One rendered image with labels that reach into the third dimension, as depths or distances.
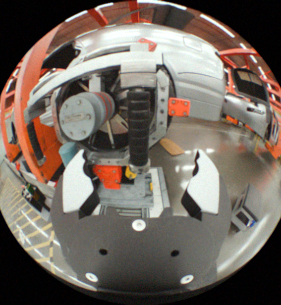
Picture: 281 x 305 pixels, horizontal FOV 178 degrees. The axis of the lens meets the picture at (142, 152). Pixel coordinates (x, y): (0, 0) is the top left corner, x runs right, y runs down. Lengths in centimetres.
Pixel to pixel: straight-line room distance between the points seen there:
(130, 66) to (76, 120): 19
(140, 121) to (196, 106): 72
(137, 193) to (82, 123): 66
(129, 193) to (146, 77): 76
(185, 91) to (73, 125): 72
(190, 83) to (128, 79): 70
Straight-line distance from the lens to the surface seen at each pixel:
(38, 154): 38
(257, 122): 251
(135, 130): 16
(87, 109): 26
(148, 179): 97
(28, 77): 70
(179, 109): 40
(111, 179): 56
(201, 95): 86
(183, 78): 80
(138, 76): 15
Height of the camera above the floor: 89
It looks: 33 degrees down
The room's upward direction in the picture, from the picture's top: straight up
